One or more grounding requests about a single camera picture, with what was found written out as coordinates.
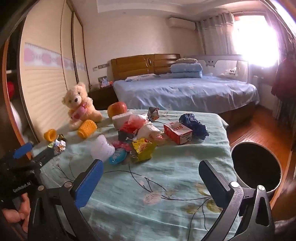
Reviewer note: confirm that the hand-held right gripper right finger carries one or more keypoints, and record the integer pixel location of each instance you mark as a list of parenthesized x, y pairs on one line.
[(215, 185)]

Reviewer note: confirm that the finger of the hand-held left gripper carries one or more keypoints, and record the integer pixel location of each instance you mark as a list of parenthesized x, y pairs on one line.
[(23, 150), (44, 156)]

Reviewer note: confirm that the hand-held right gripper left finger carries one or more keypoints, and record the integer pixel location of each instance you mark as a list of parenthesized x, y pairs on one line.
[(90, 183)]

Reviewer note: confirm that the white foam fruit net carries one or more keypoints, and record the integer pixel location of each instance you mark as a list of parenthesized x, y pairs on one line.
[(101, 148)]

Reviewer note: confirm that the blue oval toy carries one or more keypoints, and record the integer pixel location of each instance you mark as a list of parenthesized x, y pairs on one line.
[(116, 157)]

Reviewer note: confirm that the round trash bin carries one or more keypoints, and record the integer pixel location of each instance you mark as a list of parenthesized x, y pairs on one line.
[(254, 166)]

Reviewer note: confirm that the pink candy wrapper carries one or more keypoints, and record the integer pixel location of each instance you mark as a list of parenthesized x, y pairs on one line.
[(122, 145)]

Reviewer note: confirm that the large yellow foam fruit net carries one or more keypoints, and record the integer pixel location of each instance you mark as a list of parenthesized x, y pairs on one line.
[(87, 128)]

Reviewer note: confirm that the yellow snack packet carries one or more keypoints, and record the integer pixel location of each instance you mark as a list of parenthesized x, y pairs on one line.
[(143, 149)]

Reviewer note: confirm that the red white carton box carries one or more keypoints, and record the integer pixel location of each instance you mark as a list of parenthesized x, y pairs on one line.
[(177, 133)]

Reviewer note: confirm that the dark blue plastic bag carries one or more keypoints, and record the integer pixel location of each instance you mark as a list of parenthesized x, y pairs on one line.
[(192, 124)]

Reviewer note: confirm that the white foam block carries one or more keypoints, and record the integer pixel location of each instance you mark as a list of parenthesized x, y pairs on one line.
[(120, 120)]

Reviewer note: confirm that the white plastic bag red print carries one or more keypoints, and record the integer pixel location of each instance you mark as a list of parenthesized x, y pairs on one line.
[(148, 133)]

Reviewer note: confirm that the silver foil wrapper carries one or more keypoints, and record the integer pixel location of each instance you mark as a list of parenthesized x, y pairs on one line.
[(153, 114)]

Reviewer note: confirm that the person's left hand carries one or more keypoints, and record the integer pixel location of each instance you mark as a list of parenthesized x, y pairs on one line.
[(16, 213)]

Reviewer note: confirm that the crumpled paper wrapper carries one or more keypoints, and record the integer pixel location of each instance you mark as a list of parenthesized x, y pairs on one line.
[(59, 146)]

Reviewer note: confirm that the small yellow foam fruit net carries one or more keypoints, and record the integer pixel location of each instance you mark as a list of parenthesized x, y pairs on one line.
[(47, 135)]

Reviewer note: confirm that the green floral blanket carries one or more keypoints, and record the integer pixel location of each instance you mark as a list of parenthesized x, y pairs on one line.
[(161, 166)]

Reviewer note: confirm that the cream sliding door wardrobe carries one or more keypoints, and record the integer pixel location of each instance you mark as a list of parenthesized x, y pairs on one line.
[(46, 92)]

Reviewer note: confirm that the beige teddy bear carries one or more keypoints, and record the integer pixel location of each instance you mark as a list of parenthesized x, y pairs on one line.
[(76, 97)]

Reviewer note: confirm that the red yellow apple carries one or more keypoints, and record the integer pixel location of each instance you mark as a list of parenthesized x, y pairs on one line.
[(116, 108)]

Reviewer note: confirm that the wooden nightstand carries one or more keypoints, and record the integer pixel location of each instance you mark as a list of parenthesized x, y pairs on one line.
[(101, 98)]

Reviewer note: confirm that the bed with blue sheet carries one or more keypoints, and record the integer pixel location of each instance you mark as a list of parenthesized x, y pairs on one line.
[(185, 92)]

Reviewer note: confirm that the flat blue white pillow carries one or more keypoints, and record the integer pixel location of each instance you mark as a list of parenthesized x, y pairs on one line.
[(138, 77)]

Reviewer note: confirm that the folded blue quilt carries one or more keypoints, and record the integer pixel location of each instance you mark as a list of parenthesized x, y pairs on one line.
[(186, 70)]

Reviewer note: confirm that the wooden headboard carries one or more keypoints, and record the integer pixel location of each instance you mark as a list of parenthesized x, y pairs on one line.
[(134, 66)]

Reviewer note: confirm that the red coat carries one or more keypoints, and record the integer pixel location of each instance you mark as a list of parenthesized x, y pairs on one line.
[(284, 81)]

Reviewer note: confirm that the beige pillow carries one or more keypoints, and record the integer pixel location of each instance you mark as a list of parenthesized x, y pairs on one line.
[(186, 60)]

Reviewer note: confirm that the patterned curtain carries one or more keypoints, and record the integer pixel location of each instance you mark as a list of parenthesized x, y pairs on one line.
[(215, 34)]

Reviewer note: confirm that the white air conditioner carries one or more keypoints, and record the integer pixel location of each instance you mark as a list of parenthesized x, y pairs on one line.
[(181, 23)]

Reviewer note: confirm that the photo frame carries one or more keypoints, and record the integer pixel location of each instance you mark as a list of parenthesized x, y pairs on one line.
[(103, 81)]

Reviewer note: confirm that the wall switch panel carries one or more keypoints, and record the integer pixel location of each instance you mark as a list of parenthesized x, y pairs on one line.
[(100, 67)]

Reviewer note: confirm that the grey bed guard rail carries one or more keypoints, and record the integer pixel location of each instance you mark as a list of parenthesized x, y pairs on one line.
[(219, 67)]

